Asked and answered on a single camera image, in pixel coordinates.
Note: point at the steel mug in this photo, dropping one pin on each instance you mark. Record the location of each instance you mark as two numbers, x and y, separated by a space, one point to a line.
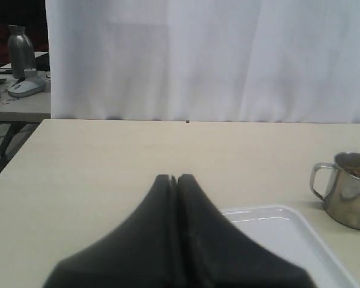
341 200

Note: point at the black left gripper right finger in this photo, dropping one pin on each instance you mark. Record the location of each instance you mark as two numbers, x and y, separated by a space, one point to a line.
217 254

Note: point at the grey metal bottle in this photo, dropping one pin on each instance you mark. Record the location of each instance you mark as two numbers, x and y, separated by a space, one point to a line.
21 51

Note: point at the white computer mouse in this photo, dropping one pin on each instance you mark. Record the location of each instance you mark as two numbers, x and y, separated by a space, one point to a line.
26 87

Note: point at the grey background desk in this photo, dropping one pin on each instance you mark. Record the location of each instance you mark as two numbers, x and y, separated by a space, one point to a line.
34 108

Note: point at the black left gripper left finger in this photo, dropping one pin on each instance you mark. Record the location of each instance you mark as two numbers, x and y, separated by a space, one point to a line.
140 252

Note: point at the white curtain backdrop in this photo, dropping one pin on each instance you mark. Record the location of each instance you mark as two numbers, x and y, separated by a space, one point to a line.
247 61

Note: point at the white plastic tray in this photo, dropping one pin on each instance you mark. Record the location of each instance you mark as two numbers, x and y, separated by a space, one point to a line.
285 232

